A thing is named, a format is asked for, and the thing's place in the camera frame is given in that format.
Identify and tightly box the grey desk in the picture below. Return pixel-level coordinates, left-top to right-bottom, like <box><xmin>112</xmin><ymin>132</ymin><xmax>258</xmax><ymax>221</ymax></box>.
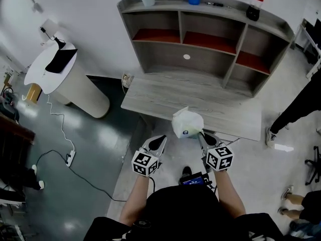
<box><xmin>120</xmin><ymin>69</ymin><xmax>263</xmax><ymax>142</ymax></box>

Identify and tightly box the dark wooden cabinet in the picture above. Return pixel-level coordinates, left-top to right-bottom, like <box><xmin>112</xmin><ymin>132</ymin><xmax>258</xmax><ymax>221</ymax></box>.
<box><xmin>0</xmin><ymin>112</ymin><xmax>36</xmax><ymax>165</ymax></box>

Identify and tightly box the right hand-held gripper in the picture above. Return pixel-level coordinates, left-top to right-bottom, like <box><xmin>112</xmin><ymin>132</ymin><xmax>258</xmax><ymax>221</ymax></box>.
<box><xmin>199</xmin><ymin>132</ymin><xmax>234</xmax><ymax>172</ymax></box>

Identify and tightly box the person's left forearm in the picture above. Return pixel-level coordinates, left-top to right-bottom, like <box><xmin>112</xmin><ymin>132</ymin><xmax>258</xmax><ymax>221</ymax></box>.
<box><xmin>119</xmin><ymin>176</ymin><xmax>151</xmax><ymax>225</ymax></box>

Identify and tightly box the grey wooden shelf unit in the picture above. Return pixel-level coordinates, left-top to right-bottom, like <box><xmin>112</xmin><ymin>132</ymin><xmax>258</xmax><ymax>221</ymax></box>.
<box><xmin>117</xmin><ymin>0</ymin><xmax>294</xmax><ymax>97</ymax></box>

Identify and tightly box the black office chair base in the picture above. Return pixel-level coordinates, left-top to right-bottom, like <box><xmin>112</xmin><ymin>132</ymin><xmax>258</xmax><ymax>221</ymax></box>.
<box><xmin>304</xmin><ymin>146</ymin><xmax>321</xmax><ymax>185</ymax></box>

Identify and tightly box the black computer monitor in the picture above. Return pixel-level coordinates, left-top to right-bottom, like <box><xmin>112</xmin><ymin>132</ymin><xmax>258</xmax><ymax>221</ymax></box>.
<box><xmin>306</xmin><ymin>19</ymin><xmax>321</xmax><ymax>47</ymax></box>

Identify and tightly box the white power cable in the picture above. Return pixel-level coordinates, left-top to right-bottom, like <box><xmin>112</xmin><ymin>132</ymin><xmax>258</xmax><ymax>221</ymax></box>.
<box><xmin>46</xmin><ymin>94</ymin><xmax>75</xmax><ymax>153</ymax></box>

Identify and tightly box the black device with blue screen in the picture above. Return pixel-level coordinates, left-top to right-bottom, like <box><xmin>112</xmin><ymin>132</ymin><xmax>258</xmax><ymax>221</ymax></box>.
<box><xmin>179</xmin><ymin>171</ymin><xmax>209</xmax><ymax>187</ymax></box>

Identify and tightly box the black cloth pad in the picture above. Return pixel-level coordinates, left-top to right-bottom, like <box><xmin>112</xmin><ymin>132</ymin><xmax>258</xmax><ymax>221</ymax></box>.
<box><xmin>45</xmin><ymin>48</ymin><xmax>78</xmax><ymax>74</ymax></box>

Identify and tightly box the white coiled cable bundle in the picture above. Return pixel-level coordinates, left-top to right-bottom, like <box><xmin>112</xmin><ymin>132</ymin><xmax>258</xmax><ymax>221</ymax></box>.
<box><xmin>122</xmin><ymin>73</ymin><xmax>135</xmax><ymax>88</ymax></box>

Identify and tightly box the brown wooden box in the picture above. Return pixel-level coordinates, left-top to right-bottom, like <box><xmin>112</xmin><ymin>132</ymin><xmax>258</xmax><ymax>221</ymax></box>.
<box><xmin>26</xmin><ymin>83</ymin><xmax>42</xmax><ymax>102</ymax></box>

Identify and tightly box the white round pedestal table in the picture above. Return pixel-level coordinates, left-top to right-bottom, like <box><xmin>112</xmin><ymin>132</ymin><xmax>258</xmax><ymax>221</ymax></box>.
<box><xmin>24</xmin><ymin>42</ymin><xmax>110</xmax><ymax>119</ymax></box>

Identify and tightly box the white plastic tissues pack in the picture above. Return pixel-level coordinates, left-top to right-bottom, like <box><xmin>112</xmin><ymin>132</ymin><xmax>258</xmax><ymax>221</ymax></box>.
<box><xmin>172</xmin><ymin>106</ymin><xmax>204</xmax><ymax>139</ymax></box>

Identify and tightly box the person's black shirt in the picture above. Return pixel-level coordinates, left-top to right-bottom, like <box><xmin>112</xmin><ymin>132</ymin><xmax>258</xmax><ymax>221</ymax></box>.
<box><xmin>84</xmin><ymin>184</ymin><xmax>284</xmax><ymax>241</ymax></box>

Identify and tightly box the white power strip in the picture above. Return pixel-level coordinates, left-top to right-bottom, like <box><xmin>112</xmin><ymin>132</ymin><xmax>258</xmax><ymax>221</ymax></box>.
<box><xmin>66</xmin><ymin>150</ymin><xmax>76</xmax><ymax>167</ymax></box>

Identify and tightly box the cola bottle with red label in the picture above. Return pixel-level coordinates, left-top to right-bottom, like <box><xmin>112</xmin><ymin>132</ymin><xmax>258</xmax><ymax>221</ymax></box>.
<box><xmin>246</xmin><ymin>0</ymin><xmax>266</xmax><ymax>22</ymax></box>

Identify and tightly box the person's right forearm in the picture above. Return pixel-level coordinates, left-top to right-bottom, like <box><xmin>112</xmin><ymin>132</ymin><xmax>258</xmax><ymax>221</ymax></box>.
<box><xmin>213</xmin><ymin>169</ymin><xmax>246</xmax><ymax>219</ymax></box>

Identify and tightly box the black floor cable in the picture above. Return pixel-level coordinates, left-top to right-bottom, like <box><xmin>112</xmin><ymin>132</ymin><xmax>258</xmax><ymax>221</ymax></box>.
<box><xmin>36</xmin><ymin>149</ymin><xmax>126</xmax><ymax>202</ymax></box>

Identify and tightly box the white office table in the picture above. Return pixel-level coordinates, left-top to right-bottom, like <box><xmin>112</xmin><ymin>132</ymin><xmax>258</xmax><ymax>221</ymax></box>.
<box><xmin>292</xmin><ymin>18</ymin><xmax>321</xmax><ymax>79</ymax></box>

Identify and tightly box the white shade table lamp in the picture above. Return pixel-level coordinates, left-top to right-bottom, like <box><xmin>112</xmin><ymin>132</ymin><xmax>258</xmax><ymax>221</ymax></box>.
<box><xmin>40</xmin><ymin>18</ymin><xmax>66</xmax><ymax>50</ymax></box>

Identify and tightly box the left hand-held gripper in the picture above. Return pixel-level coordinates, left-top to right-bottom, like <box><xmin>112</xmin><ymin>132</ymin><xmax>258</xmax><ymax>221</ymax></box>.
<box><xmin>131</xmin><ymin>135</ymin><xmax>168</xmax><ymax>178</ymax></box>

